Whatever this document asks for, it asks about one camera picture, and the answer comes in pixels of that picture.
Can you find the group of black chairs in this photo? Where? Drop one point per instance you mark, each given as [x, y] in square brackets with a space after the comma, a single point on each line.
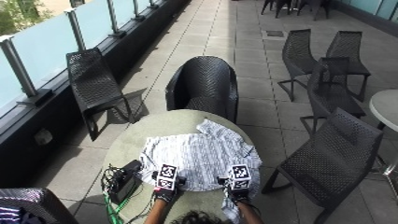
[299, 6]

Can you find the purple striped cloth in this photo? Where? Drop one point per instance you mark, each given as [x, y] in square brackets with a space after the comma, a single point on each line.
[10, 216]

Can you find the person's left hand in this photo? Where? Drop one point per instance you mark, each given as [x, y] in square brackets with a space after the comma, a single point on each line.
[166, 193]

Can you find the black woven armchair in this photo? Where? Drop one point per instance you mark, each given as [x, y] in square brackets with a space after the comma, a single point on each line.
[205, 87]
[34, 203]

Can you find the black electronics box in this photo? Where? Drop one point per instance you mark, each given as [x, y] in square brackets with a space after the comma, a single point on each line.
[124, 183]

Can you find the metal railing post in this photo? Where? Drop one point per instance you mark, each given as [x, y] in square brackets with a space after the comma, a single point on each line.
[19, 68]
[112, 17]
[76, 29]
[136, 9]

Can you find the black perforated chair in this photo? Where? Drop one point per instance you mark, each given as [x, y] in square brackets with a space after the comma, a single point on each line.
[332, 93]
[347, 49]
[332, 161]
[297, 56]
[94, 81]

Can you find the square floor drain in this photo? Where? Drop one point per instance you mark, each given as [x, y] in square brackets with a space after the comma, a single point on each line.
[275, 33]

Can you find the person's right hand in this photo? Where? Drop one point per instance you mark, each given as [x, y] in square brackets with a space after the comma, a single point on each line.
[240, 194]

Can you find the white marker cube glove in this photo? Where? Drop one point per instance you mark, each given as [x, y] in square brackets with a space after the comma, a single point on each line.
[167, 176]
[240, 176]

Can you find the frosted glass railing panel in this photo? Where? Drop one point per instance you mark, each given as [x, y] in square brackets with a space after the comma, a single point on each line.
[43, 46]
[96, 21]

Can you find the white marker cube right glove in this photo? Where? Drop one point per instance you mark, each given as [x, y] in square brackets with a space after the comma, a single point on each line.
[240, 176]

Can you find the round grey side table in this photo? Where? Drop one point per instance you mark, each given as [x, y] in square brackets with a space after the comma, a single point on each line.
[385, 107]

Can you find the white marker cube left glove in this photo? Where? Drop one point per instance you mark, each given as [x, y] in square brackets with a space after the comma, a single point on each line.
[167, 176]

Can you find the white striped shirt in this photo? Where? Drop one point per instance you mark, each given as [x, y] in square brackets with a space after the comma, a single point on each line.
[203, 152]

